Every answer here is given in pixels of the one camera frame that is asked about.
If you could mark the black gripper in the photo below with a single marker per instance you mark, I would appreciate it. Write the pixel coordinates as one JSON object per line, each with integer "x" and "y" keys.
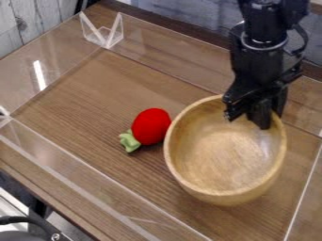
{"x": 265, "y": 69}

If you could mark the light wooden bowl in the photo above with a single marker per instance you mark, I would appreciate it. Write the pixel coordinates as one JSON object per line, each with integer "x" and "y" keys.
{"x": 225, "y": 162}

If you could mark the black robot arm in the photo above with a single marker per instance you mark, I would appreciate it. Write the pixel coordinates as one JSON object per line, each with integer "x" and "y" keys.
{"x": 270, "y": 20}

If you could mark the red plush strawberry toy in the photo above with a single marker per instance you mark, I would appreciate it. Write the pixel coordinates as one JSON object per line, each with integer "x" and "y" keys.
{"x": 147, "y": 130}

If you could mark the clear acrylic corner bracket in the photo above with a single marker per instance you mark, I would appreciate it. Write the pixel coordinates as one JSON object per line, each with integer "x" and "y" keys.
{"x": 104, "y": 37}

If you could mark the black metal bracket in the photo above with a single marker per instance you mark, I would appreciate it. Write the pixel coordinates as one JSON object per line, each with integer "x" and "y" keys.
{"x": 45, "y": 228}

